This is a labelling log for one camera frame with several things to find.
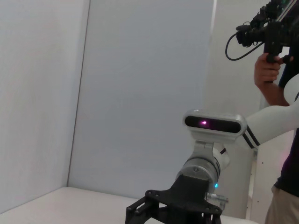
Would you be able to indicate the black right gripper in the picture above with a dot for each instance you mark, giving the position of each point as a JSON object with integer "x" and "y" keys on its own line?
{"x": 187, "y": 196}

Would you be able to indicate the black handheld camera rig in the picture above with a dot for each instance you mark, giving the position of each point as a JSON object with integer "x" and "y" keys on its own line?
{"x": 273, "y": 32}

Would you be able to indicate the person's bare forearm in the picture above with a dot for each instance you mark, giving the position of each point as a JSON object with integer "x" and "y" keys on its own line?
{"x": 272, "y": 93}

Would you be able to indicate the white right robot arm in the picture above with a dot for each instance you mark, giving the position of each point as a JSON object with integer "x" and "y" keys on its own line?
{"x": 268, "y": 126}

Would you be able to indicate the person's bare hand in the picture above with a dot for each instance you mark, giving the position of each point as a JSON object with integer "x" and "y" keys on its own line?
{"x": 265, "y": 71}

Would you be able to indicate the white board with holes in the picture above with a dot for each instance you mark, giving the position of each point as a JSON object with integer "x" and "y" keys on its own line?
{"x": 266, "y": 186}

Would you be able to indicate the person in dark shirt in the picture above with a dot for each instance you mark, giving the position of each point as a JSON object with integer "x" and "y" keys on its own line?
{"x": 292, "y": 172}

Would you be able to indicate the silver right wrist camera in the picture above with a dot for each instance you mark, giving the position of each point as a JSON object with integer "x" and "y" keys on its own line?
{"x": 215, "y": 133}

